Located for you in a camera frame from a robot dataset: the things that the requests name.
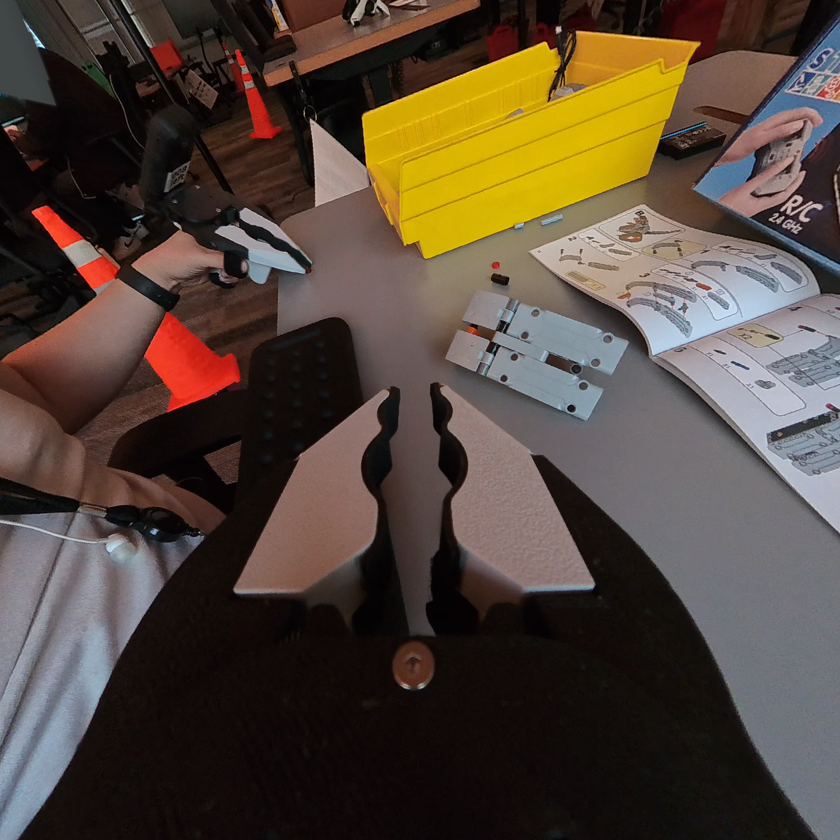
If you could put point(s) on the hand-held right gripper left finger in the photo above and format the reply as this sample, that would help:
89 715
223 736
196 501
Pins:
315 525

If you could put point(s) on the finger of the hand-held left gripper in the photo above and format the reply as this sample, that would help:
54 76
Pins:
262 248
259 218

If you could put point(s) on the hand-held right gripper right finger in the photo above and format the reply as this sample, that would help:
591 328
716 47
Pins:
512 525

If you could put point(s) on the person's left forearm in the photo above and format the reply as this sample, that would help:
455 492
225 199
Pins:
72 354

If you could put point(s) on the person's left hand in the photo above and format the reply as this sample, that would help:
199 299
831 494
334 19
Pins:
177 262

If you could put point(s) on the black office chair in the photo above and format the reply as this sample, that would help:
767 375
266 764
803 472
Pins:
85 124

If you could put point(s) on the white panel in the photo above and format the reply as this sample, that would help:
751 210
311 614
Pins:
334 170

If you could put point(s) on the small orange traffic cone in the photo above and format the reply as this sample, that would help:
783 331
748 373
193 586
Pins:
257 105

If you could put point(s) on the black wristband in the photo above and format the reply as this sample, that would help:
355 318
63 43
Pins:
148 289

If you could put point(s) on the large orange traffic cone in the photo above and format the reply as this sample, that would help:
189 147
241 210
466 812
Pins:
184 354

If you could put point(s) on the grey brick assembly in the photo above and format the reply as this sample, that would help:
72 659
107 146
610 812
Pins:
558 334

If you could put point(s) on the wooden background table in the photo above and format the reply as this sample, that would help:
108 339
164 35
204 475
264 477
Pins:
367 39

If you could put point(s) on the person's light shirt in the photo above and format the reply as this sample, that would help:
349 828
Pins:
65 623

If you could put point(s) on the yellow plastic bin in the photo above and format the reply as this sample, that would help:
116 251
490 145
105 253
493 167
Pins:
525 170

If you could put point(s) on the instruction booklet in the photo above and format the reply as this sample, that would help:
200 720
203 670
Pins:
722 341

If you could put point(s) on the grey brick part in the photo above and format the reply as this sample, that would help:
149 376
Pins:
568 92

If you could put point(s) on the black battery box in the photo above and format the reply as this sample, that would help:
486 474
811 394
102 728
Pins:
692 139

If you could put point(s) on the blue toy box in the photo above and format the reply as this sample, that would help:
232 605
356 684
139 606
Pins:
787 144

